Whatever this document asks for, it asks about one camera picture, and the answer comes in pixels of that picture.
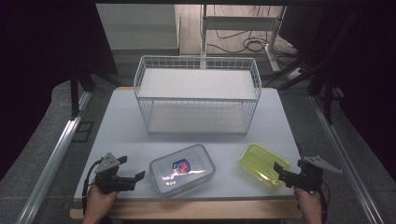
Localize black stand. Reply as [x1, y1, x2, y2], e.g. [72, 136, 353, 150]
[275, 8, 363, 125]
[68, 60, 96, 120]

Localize white wire storage rack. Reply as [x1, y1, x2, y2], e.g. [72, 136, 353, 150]
[134, 55, 262, 135]

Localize white cabinet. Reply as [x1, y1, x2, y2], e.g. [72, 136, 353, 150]
[95, 3, 180, 51]

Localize person's left hand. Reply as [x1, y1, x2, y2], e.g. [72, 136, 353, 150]
[82, 184, 120, 224]

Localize clear food container blue lid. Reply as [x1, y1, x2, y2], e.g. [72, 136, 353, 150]
[148, 144, 217, 198]

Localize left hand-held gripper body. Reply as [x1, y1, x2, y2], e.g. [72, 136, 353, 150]
[94, 152, 138, 195]

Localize aluminium rail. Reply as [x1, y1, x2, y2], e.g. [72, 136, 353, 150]
[16, 91, 92, 224]
[309, 94, 386, 224]

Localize white metal desk frame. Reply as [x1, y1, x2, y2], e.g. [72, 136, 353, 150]
[200, 4, 287, 73]

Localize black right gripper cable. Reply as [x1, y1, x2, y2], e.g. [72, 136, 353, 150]
[317, 181, 331, 224]

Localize black floor bracket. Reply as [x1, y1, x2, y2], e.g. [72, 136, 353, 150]
[71, 120, 94, 144]

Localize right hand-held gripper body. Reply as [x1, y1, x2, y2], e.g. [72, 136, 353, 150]
[289, 155, 343, 194]

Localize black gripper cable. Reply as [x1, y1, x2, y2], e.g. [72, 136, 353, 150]
[81, 158, 104, 216]
[317, 181, 331, 224]

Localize person's right hand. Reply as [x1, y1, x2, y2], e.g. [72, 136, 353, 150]
[292, 186, 325, 224]

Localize black floor cables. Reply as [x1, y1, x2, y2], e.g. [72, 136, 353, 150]
[206, 5, 298, 56]

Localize yellow-green plastic container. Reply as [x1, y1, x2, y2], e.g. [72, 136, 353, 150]
[238, 142, 291, 188]

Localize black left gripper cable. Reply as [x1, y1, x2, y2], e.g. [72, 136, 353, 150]
[81, 158, 104, 216]

